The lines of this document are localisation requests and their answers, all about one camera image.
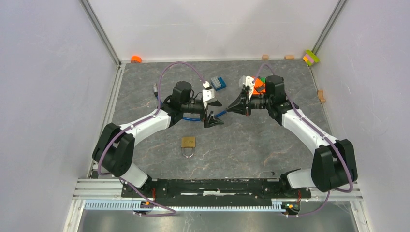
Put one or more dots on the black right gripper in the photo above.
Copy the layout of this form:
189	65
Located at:
246	108

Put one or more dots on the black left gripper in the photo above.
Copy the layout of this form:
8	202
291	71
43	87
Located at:
212	120

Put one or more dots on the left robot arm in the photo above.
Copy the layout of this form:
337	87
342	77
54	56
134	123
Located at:
115	146

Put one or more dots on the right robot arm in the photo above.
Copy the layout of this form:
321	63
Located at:
333	166

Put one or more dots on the orange letter e block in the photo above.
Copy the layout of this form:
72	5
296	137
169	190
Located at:
259	87

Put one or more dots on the blue toy brick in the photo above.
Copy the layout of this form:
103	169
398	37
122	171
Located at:
218	83

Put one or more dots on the brass padlock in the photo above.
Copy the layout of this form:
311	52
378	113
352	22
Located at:
188	143

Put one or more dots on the curved wooden block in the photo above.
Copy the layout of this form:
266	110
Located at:
321	97

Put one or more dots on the stacked coloured toy bricks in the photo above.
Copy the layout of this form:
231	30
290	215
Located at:
310	58

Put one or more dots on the orange round cap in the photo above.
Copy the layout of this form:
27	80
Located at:
135	59

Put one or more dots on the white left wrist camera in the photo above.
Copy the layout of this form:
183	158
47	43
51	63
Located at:
208	94

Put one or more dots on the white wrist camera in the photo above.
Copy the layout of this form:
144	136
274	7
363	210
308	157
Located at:
208	94
247	83

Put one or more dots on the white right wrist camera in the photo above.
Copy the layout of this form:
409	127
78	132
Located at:
247	83

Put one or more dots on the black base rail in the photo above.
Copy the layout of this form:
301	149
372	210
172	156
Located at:
220	192

